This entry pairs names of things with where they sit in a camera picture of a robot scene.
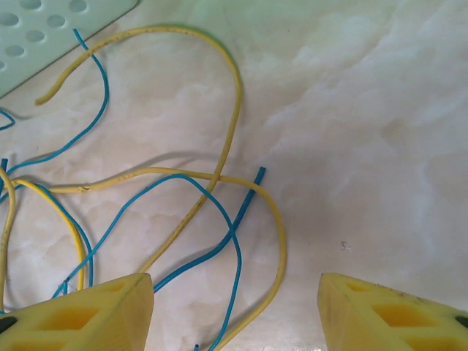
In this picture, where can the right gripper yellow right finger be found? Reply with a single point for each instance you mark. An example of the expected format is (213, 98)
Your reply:
(395, 321)

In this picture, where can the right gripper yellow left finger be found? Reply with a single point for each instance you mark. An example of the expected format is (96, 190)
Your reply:
(73, 321)

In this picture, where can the pale green plastic basket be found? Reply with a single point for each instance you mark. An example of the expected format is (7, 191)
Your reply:
(66, 40)

